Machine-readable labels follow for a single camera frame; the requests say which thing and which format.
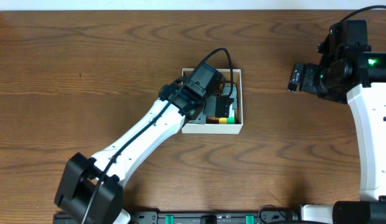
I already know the brown plush toy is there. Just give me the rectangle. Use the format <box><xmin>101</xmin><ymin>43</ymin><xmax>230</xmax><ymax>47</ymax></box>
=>
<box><xmin>206</xmin><ymin>116</ymin><xmax>220</xmax><ymax>124</ymax></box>

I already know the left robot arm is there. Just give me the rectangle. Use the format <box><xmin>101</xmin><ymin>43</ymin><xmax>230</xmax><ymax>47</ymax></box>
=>
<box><xmin>54</xmin><ymin>63</ymin><xmax>238</xmax><ymax>223</ymax></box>

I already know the yellow grey toy truck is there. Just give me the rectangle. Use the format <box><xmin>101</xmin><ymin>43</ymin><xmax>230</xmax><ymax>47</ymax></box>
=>
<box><xmin>223</xmin><ymin>83</ymin><xmax>237</xmax><ymax>110</ymax></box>

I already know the black cable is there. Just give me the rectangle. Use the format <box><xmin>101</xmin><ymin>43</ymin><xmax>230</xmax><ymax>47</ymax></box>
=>
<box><xmin>339</xmin><ymin>4</ymin><xmax>386</xmax><ymax>23</ymax></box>
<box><xmin>80</xmin><ymin>47</ymin><xmax>234</xmax><ymax>224</ymax></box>

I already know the white cardboard box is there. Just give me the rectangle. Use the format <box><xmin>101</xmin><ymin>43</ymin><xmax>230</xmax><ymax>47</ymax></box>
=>
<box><xmin>182</xmin><ymin>69</ymin><xmax>244</xmax><ymax>134</ymax></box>

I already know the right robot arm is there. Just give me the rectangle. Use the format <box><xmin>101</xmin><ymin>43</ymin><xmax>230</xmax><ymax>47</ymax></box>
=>
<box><xmin>287</xmin><ymin>20</ymin><xmax>386</xmax><ymax>223</ymax></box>

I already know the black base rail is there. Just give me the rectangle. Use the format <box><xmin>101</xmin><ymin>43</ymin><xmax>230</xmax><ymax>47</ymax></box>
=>
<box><xmin>52</xmin><ymin>205</ymin><xmax>305</xmax><ymax>224</ymax></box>

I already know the multicoloured puzzle cube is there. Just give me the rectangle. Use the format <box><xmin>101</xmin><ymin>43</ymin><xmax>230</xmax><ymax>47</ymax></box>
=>
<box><xmin>218</xmin><ymin>110</ymin><xmax>236</xmax><ymax>124</ymax></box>

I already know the left black cable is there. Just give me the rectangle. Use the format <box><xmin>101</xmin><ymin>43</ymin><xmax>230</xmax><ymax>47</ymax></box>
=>
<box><xmin>80</xmin><ymin>47</ymin><xmax>234</xmax><ymax>224</ymax></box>

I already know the right black cable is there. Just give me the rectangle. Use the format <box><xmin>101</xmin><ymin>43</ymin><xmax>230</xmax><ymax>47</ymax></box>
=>
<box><xmin>339</xmin><ymin>4</ymin><xmax>386</xmax><ymax>23</ymax></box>

